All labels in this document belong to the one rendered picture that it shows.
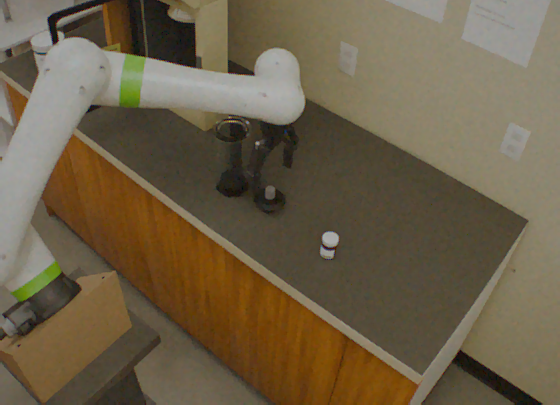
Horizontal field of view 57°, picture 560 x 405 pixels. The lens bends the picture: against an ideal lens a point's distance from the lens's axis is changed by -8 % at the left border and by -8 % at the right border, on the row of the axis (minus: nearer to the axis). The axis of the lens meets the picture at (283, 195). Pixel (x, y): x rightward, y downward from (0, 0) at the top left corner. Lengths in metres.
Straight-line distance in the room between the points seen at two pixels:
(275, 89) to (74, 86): 0.43
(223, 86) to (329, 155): 0.73
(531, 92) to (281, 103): 0.77
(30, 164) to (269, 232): 0.77
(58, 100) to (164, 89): 0.26
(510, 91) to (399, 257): 0.58
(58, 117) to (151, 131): 0.93
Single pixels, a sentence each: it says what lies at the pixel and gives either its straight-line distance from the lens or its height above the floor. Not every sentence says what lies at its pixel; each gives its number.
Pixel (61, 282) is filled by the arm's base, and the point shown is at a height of 1.14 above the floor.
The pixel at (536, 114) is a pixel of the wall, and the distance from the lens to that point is 1.69.
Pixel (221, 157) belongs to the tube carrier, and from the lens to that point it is 1.60.
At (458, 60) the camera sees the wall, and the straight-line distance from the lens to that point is 1.72.
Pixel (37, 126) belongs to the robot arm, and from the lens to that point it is 1.06.
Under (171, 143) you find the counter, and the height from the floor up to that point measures 0.94.
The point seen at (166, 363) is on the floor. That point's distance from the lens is 2.44.
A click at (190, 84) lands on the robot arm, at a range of 1.20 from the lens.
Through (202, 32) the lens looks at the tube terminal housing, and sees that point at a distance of 1.72.
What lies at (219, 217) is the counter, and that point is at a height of 0.94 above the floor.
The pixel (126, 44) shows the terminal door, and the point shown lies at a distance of 1.96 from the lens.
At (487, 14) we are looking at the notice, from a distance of 1.63.
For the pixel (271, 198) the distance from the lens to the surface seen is 1.63.
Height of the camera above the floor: 2.13
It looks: 45 degrees down
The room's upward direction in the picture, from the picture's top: 4 degrees clockwise
